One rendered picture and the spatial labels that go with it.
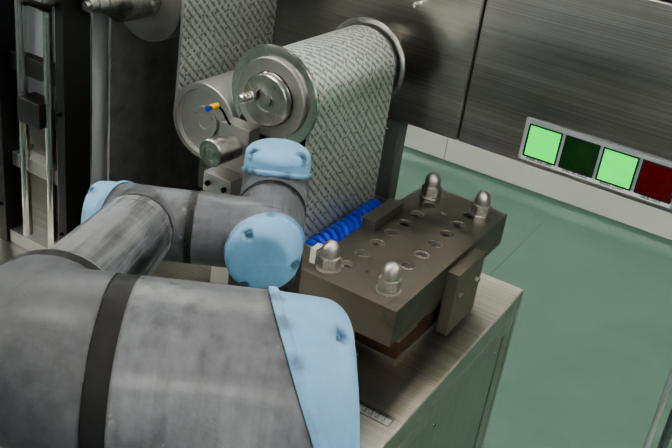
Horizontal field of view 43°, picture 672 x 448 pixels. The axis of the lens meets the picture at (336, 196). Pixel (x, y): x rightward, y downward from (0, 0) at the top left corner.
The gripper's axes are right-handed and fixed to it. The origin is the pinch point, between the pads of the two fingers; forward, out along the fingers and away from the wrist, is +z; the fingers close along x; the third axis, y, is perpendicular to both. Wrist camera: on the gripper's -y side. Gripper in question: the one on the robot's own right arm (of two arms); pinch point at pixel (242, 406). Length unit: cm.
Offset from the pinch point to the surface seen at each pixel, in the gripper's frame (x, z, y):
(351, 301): -3.1, -7.8, 19.5
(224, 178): 18.2, -20.1, 16.7
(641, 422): -36, 93, 165
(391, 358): -8.4, 2.5, 25.0
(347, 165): 9.6, -18.9, 36.3
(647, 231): -5, 87, 289
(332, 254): 2.0, -12.4, 21.6
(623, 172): -27, -25, 55
